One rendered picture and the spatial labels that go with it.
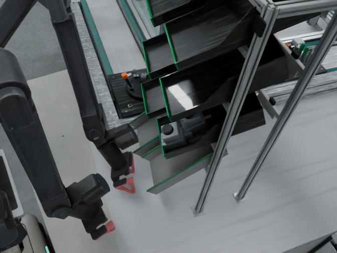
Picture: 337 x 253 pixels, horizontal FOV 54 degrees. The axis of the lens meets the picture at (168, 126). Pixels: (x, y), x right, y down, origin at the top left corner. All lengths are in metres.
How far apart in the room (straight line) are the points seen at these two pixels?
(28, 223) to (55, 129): 0.64
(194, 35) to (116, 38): 1.03
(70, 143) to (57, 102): 0.23
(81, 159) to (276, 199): 0.75
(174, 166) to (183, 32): 0.47
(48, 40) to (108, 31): 1.58
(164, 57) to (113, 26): 0.92
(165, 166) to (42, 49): 2.30
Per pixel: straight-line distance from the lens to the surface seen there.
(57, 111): 1.47
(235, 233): 1.20
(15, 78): 0.49
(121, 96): 1.34
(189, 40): 0.70
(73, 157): 1.31
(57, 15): 0.91
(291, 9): 0.61
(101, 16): 1.87
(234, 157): 1.35
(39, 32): 3.40
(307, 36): 1.92
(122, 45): 1.67
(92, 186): 0.82
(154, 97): 1.02
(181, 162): 1.03
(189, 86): 0.82
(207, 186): 1.02
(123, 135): 1.03
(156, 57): 0.91
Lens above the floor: 1.94
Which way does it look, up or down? 51 degrees down
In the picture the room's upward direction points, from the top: 8 degrees clockwise
